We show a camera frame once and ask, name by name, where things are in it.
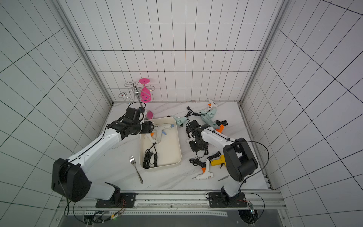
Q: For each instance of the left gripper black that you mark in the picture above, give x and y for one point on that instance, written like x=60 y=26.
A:
x=148 y=126

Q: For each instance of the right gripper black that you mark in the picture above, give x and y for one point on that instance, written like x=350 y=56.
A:
x=194 y=135

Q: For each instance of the white glue gun blue trigger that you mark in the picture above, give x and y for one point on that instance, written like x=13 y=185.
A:
x=167 y=146

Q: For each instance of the cream plastic storage box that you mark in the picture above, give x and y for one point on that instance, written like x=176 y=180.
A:
x=145 y=143

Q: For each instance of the white glue gun orange trigger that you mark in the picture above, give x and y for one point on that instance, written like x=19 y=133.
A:
x=206 y=174

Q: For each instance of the white glue gun corner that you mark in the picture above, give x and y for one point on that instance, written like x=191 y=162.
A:
x=211 y=104

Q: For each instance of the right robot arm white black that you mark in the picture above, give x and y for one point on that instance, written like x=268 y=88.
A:
x=239 y=158

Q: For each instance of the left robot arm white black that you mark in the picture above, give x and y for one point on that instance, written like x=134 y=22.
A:
x=69 y=176

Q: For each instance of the yellow glue gun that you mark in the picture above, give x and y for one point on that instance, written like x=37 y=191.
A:
x=221 y=161

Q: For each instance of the mint green glue gun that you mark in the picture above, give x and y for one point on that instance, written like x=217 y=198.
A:
x=207 y=117

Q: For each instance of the small mint glue gun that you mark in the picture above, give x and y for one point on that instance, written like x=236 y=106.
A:
x=180 y=121

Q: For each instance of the pink wine glass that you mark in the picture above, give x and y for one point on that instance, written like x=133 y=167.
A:
x=145 y=96

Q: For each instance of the chrome cup holder stand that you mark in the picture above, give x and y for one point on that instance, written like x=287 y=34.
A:
x=135 y=89

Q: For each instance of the silver fork left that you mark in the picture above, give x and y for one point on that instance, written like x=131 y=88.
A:
x=133 y=162

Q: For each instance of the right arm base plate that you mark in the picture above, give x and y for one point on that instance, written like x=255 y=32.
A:
x=222 y=200

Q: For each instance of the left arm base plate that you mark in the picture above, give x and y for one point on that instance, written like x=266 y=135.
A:
x=118 y=200

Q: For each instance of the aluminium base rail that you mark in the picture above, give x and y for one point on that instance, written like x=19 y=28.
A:
x=175 y=202

